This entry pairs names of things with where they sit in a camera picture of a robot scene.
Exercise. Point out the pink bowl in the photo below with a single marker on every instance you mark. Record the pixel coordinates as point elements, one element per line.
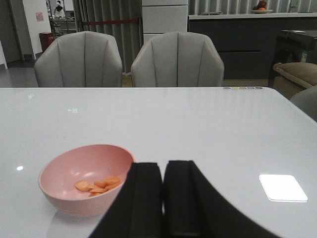
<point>69,180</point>

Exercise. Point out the beige sofa cushion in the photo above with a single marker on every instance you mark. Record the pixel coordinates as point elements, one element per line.
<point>301,73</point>

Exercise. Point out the grey curtain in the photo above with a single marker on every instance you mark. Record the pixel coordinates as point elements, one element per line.
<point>119,18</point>

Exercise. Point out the dark counter with white top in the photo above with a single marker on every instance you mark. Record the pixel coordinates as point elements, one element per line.
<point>246,42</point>

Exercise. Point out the red bin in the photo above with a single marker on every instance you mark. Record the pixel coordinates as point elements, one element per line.
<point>46,39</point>

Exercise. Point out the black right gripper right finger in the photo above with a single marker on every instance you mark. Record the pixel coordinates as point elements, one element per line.
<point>195,209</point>

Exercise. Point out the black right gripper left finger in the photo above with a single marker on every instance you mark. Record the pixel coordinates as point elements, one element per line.
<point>137,210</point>

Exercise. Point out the dark side appliance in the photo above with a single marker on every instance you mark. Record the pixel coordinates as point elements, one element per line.
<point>293,46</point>

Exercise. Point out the coloured sticker strip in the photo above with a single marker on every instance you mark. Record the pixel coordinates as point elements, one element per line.
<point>242,88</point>

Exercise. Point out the orange ham slices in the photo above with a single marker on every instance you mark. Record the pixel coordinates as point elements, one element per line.
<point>98,187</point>

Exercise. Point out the fruit plate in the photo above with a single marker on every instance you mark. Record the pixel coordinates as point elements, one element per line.
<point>261,8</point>

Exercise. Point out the white cabinet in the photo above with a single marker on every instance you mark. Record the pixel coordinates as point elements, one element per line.
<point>162,16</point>

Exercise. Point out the grey chair at table end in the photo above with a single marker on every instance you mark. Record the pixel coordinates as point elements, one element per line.
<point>306,100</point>

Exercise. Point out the right grey chair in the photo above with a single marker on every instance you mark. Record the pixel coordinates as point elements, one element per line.
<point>178,59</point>

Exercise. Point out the left grey chair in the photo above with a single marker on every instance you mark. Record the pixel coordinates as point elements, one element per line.
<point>82,59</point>

